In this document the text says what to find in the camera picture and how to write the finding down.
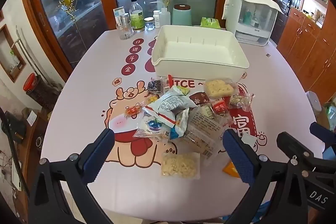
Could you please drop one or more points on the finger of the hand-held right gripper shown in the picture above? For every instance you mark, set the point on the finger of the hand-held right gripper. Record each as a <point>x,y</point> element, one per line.
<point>294,146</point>
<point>323,132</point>

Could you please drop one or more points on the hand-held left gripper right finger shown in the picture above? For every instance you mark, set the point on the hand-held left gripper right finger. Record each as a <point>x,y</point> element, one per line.
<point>237,155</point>

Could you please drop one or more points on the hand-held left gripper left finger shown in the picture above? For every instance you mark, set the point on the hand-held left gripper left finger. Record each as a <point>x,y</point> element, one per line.
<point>98,155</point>

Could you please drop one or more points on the orange snack packet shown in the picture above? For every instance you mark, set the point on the orange snack packet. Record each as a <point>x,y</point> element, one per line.
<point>230,171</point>

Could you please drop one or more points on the clear packet of brown crackers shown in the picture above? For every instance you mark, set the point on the clear packet of brown crackers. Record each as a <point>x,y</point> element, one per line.
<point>202,132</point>

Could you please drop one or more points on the red square snack packet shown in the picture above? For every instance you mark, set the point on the red square snack packet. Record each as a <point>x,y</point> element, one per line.
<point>220,108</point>

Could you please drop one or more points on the clear nut bar packet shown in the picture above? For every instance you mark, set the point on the clear nut bar packet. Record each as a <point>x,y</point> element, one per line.
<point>240,102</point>

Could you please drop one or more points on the red orange candy packet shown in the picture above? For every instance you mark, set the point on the red orange candy packet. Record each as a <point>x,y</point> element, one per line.
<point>134,110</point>

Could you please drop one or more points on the clear packet of noodle cake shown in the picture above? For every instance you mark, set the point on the clear packet of noodle cake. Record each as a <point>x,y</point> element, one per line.
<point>219,88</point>
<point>179,166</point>

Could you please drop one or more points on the white blueberry print packet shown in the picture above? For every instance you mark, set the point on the white blueberry print packet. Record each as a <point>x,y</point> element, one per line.
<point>152,125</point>

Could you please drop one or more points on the blue and white snack packet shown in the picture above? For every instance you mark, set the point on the blue and white snack packet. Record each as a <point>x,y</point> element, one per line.
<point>179,127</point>

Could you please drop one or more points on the dark red snowflake packet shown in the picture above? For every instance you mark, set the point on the dark red snowflake packet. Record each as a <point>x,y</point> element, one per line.
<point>200,98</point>

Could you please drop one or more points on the green snack packet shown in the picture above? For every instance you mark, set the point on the green snack packet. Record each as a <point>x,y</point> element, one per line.
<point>186,92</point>

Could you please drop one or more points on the large white crinkled snack bag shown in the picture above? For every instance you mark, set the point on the large white crinkled snack bag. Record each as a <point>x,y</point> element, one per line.
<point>168,106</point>

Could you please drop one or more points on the dark purple snack packet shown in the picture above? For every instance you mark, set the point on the dark purple snack packet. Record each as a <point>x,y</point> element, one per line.
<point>154,85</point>

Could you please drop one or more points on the clear packet with red stripe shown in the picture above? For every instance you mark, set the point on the clear packet with red stripe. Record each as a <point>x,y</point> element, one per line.
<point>166,86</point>

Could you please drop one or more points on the white plastic bin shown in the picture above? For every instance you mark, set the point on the white plastic bin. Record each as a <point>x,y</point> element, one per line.
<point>199,56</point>

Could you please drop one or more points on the white round device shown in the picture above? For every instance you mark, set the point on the white round device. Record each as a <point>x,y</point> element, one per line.
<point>313,102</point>

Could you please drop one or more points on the dark wicker basket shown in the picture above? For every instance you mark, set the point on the dark wicker basket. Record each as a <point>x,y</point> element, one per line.
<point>44,94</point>

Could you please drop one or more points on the wooden cabinet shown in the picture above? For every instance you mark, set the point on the wooden cabinet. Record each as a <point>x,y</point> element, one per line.
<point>307,43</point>

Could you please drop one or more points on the red bucket lid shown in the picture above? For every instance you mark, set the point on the red bucket lid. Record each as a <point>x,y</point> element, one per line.
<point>29,82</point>

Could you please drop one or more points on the clear drinking glass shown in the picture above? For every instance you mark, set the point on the clear drinking glass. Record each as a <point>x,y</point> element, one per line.
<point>124,31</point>

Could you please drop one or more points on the white desktop storage cabinet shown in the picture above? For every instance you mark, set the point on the white desktop storage cabinet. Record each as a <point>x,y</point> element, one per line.
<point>252,16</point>

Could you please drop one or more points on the green tissue pack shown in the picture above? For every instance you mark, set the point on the green tissue pack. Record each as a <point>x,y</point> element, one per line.
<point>210,22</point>

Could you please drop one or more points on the small metal canister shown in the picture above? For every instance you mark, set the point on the small metal canister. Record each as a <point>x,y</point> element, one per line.
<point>124,18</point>

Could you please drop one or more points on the small glass jar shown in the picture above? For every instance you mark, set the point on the small glass jar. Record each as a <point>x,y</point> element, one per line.
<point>149,24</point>

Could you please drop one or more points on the glass bottle with green label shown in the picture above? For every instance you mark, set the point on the glass bottle with green label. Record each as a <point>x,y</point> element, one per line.
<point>137,18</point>

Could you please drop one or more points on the small white carton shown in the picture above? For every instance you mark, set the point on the small white carton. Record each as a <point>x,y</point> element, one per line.
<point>118,12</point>

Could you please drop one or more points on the white pill bottle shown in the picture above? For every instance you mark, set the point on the white pill bottle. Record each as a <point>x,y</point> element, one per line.
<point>156,19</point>

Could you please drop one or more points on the mint canister with brown lid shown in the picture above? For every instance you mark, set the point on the mint canister with brown lid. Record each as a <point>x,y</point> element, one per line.
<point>181,15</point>

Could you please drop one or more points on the white plastic bottle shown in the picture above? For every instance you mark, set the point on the white plastic bottle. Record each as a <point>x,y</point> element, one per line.
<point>164,16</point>

